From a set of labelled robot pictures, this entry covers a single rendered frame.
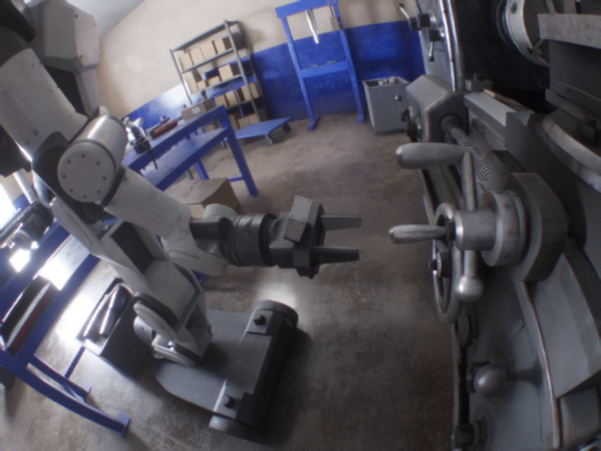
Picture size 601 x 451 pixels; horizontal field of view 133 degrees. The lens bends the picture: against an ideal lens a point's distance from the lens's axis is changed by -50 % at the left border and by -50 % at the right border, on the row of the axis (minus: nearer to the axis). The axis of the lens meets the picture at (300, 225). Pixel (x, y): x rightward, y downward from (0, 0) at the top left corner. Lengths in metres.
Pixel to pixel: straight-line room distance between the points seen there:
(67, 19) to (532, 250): 0.65
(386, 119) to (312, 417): 2.72
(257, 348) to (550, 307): 0.93
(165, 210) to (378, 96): 2.66
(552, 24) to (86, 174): 0.54
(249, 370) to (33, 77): 0.98
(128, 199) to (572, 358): 0.50
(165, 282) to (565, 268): 0.73
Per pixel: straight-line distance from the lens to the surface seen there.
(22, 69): 0.38
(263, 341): 1.02
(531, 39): 0.82
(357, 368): 1.10
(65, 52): 0.50
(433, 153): 0.24
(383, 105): 2.91
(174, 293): 0.71
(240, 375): 1.00
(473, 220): 0.24
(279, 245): 0.37
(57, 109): 0.37
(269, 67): 4.48
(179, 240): 0.41
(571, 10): 0.39
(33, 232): 1.32
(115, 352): 1.52
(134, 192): 0.38
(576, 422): 0.29
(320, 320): 1.22
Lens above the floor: 1.03
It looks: 36 degrees down
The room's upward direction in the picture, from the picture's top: 19 degrees counter-clockwise
